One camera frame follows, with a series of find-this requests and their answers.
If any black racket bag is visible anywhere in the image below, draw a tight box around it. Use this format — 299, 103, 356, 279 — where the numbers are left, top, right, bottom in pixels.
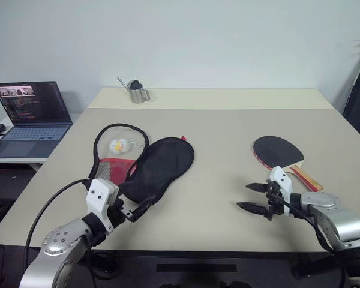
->
88, 122, 196, 208

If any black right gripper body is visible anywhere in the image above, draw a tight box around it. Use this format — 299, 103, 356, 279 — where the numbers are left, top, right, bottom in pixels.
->
265, 182, 290, 221

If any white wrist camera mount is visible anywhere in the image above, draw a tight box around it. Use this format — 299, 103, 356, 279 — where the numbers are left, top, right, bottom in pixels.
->
266, 166, 293, 217
86, 178, 120, 235

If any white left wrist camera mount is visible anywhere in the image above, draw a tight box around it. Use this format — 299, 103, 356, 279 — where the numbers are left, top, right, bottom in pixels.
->
86, 178, 120, 235

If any white side table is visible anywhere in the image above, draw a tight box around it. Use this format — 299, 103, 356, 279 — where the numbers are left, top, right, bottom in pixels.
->
0, 89, 82, 172

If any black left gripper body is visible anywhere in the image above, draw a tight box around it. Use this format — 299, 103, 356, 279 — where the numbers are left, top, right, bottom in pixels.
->
107, 194, 136, 229

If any open blue laptop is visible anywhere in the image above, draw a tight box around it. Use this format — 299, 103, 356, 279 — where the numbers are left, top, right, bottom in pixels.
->
0, 80, 74, 159

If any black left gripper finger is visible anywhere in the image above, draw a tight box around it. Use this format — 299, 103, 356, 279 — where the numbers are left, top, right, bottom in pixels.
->
131, 200, 158, 223
134, 196, 157, 215

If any black panel with silver frame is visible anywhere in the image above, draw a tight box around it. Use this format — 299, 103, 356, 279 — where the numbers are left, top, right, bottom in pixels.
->
343, 43, 360, 142

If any red ping pong paddle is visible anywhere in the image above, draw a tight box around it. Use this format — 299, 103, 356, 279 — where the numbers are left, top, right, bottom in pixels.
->
252, 136, 325, 192

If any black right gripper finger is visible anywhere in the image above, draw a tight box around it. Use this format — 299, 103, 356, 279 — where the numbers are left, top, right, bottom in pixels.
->
245, 182, 269, 193
236, 201, 269, 215

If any black table frame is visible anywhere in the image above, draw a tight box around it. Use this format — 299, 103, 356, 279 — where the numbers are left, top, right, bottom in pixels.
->
0, 243, 346, 281

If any white ball keychain yellow duck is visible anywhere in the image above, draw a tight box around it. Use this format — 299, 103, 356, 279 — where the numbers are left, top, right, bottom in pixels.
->
109, 138, 145, 155

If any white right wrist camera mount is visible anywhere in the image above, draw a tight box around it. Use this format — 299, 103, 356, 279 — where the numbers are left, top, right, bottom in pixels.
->
266, 166, 293, 217

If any steel cup with handle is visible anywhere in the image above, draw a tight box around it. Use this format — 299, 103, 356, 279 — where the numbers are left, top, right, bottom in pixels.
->
128, 86, 152, 104

